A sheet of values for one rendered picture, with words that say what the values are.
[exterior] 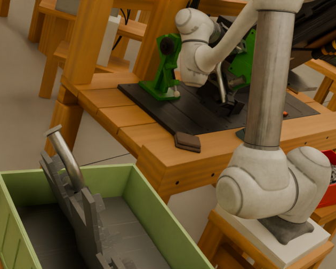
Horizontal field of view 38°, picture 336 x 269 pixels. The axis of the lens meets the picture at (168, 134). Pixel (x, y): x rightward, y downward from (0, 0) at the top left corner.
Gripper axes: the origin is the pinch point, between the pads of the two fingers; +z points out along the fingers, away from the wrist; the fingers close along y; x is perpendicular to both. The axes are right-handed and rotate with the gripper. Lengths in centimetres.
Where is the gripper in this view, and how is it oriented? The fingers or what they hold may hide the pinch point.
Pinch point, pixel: (237, 45)
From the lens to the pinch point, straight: 215.2
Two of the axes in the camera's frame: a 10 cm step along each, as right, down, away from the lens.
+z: 6.0, 1.1, 7.9
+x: -7.9, 2.1, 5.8
